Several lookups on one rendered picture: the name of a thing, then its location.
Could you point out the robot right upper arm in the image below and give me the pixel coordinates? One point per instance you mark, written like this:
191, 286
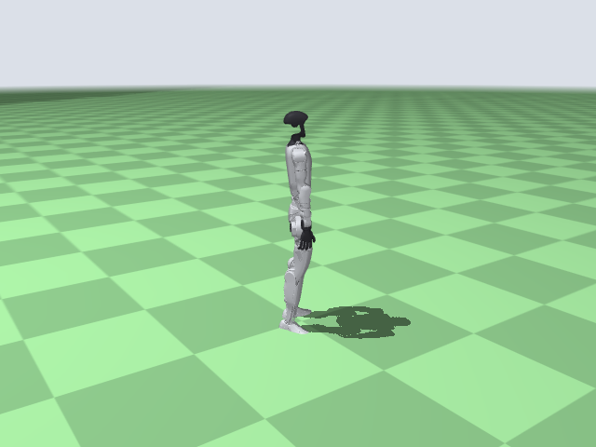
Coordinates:
299, 161

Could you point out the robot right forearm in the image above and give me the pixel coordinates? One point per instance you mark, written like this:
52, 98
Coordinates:
304, 200

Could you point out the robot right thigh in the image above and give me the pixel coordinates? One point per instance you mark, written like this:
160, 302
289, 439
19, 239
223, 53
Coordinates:
301, 257

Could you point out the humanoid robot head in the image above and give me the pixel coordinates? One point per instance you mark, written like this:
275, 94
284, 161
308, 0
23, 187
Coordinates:
296, 118

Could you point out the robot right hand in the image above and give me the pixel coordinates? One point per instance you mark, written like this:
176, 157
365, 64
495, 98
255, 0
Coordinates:
306, 237

